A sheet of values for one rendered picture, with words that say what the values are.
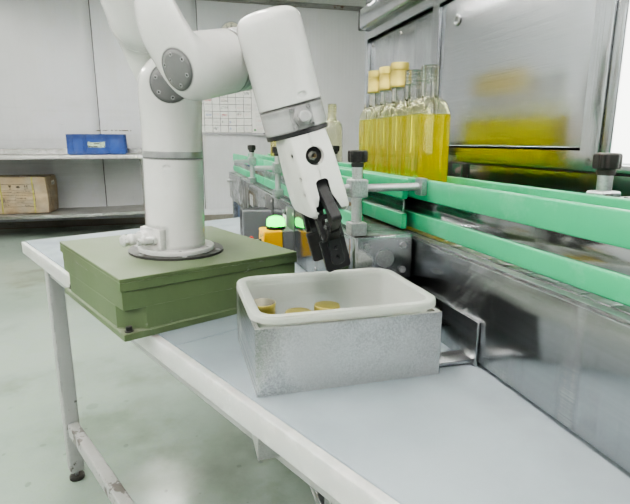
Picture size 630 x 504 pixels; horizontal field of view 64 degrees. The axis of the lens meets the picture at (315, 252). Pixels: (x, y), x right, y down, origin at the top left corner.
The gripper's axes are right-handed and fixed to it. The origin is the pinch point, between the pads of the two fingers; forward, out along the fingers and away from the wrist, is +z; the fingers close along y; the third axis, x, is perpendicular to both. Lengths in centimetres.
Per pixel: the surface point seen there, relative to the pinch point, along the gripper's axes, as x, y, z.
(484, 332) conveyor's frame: -13.1, -11.5, 12.6
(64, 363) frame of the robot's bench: 61, 91, 35
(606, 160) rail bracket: -28.4, -16.1, -4.3
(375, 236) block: -9.9, 8.4, 3.2
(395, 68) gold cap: -28.1, 27.6, -19.4
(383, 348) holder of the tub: -0.6, -10.5, 10.1
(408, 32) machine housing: -49, 59, -27
